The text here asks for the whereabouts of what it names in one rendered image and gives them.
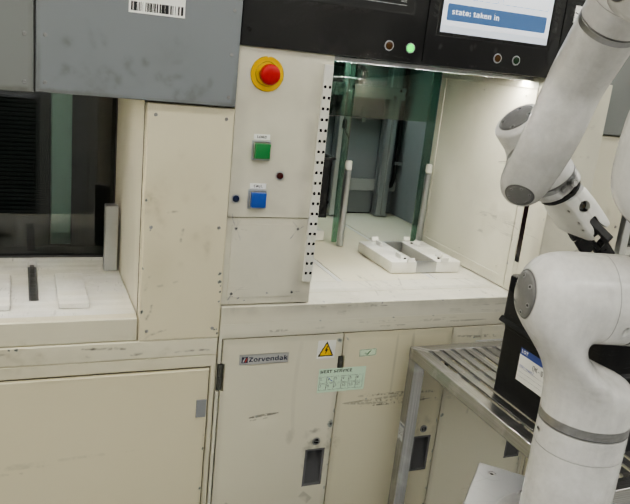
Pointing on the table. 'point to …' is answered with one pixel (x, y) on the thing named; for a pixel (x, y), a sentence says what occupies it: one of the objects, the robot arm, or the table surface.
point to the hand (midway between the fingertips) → (594, 248)
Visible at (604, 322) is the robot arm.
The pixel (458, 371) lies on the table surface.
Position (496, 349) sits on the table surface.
